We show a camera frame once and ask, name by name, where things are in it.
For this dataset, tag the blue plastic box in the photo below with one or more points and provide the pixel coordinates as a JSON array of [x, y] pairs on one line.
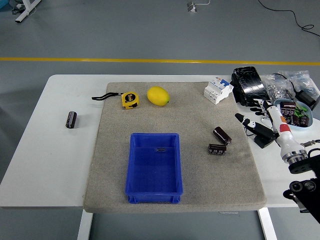
[[152, 170]]

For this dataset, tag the white table leg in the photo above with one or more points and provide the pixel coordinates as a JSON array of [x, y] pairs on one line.
[[84, 225], [267, 225]]

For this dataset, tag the yellow lemon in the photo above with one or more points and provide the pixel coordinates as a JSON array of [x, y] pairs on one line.
[[158, 96]]

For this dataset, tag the grey floor socket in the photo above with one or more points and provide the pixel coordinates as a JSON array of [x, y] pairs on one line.
[[192, 7]]

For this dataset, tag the clear bag of screws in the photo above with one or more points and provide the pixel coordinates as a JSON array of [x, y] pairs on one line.
[[303, 80]]

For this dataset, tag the grey-brown mat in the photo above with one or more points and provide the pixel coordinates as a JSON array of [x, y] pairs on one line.
[[200, 180]]

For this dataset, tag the large brown capacitor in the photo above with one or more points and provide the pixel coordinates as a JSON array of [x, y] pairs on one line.
[[288, 105]]

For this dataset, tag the small black adapter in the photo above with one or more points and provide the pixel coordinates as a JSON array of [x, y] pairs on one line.
[[261, 142]]

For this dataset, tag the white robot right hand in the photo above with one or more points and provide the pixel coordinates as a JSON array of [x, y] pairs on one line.
[[285, 132]]

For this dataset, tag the white circuit breaker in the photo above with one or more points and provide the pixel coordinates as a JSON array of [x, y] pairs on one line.
[[217, 91]]

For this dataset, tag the white frame foot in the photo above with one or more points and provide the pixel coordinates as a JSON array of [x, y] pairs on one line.
[[26, 11]]

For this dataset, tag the light blue bowl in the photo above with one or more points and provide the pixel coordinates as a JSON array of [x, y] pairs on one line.
[[303, 128]]

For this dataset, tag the dark cylindrical battery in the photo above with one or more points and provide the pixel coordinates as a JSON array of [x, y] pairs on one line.
[[71, 120], [217, 149], [222, 135]]

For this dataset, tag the glossy black case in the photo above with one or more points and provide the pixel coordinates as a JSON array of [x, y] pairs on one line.
[[250, 86]]

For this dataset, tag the white table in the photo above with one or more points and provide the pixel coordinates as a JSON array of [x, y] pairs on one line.
[[50, 162]]

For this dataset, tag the yellow tape measure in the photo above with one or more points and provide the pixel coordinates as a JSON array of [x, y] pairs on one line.
[[130, 100]]

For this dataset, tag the clear bag of nuts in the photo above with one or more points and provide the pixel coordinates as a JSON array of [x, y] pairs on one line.
[[276, 88]]

